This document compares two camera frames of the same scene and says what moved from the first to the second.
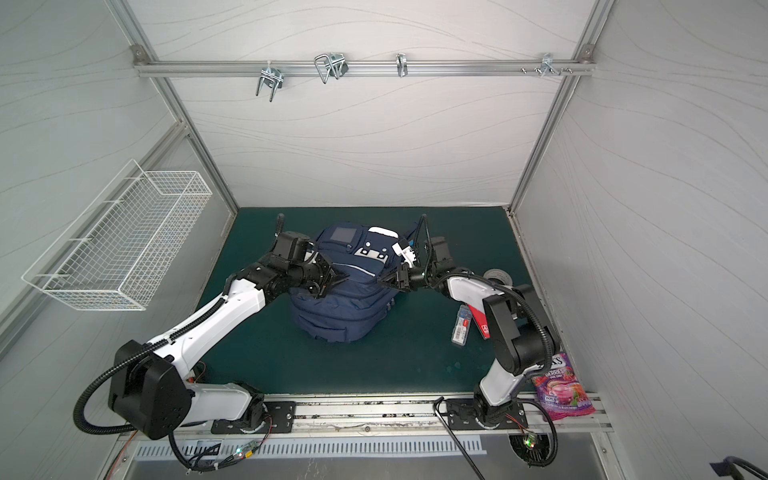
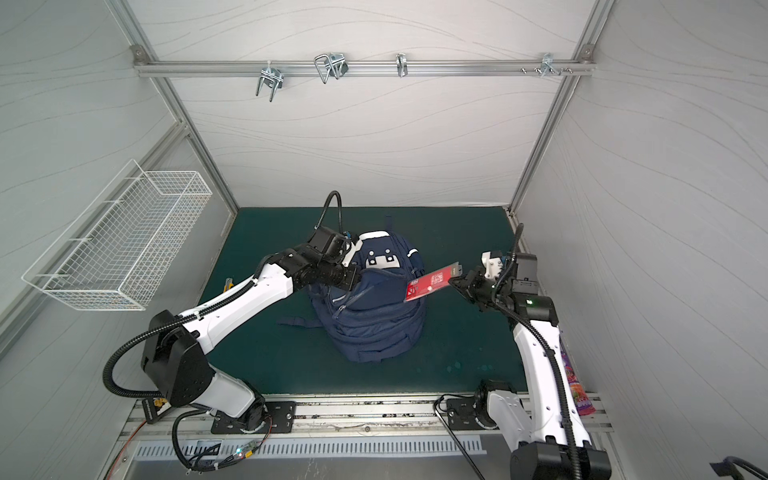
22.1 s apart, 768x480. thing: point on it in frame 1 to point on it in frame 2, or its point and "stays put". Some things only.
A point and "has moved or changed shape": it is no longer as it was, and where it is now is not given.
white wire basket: (122, 247) stays put
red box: (481, 321) has moved or changed shape
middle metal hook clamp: (334, 64) stays put
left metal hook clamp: (273, 77) stays put
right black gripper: (405, 276) to (470, 285)
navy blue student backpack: (358, 304) has moved or changed shape
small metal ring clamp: (402, 66) stays put
